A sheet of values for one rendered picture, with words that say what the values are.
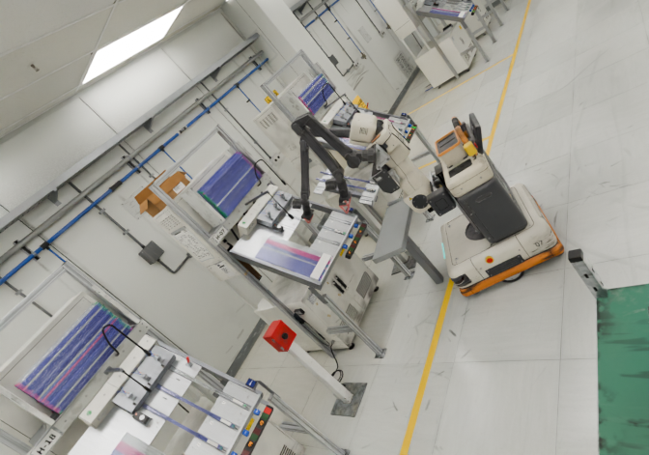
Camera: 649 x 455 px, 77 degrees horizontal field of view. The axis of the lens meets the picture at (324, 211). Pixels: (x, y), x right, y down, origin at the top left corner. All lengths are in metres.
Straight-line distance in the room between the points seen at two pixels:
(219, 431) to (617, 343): 1.86
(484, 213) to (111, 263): 3.20
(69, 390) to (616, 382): 2.29
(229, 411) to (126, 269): 2.18
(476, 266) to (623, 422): 1.78
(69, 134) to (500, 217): 3.76
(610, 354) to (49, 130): 4.33
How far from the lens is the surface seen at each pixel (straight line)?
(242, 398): 2.46
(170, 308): 4.34
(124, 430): 2.57
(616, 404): 1.10
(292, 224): 3.11
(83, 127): 4.62
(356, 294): 3.42
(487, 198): 2.53
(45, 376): 2.55
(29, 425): 2.75
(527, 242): 2.70
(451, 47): 6.99
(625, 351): 1.16
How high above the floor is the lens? 1.87
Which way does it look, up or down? 18 degrees down
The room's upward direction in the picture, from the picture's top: 42 degrees counter-clockwise
